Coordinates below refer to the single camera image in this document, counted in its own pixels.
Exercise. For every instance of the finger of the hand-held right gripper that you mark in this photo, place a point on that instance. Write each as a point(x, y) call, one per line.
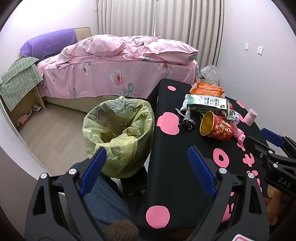
point(271, 136)
point(259, 147)

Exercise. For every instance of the beige headboard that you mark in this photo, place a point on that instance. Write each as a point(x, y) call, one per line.
point(83, 33)

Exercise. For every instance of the person's right hand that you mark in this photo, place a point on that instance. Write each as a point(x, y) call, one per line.
point(275, 204)

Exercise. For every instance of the red paper noodle cup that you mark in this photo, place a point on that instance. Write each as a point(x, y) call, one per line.
point(219, 127)

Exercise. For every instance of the trash bin with yellow bag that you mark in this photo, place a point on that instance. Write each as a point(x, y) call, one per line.
point(118, 143)

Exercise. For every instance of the pink shoe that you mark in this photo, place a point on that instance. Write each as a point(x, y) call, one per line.
point(24, 117)

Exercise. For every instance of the green and white snack packet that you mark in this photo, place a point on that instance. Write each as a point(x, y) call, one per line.
point(203, 103)

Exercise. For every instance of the white shoe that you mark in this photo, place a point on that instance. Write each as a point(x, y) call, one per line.
point(36, 108)

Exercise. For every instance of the purple pillow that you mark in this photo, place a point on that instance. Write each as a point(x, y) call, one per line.
point(46, 44)

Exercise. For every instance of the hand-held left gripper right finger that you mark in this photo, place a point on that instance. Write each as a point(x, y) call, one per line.
point(201, 171)

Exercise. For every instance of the black wrapper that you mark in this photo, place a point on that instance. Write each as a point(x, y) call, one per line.
point(186, 120)

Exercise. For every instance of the brown fuzzy cloth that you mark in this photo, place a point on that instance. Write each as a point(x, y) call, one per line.
point(121, 230)

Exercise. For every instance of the pink cup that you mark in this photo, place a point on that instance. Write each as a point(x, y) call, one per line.
point(249, 117)

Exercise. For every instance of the bed with pink floral sheet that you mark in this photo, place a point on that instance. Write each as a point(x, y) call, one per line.
point(97, 81)

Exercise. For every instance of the green checked cloth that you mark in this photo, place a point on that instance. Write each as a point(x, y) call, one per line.
point(18, 78)

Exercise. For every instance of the beige pleated curtain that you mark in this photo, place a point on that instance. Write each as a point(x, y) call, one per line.
point(175, 20)

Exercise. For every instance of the white plastic bag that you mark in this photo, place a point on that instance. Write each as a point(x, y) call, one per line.
point(209, 75)

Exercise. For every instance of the cardboard nightstand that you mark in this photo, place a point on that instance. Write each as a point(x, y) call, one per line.
point(23, 106)

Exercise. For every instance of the pink floral duvet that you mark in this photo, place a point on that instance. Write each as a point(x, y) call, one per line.
point(129, 48)

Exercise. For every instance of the orange snack packet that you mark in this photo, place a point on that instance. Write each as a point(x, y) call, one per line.
point(205, 89)

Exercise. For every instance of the person's leg in jeans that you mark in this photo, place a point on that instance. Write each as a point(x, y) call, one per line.
point(106, 204)

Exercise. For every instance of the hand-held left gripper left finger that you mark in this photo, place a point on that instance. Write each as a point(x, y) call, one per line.
point(92, 172)

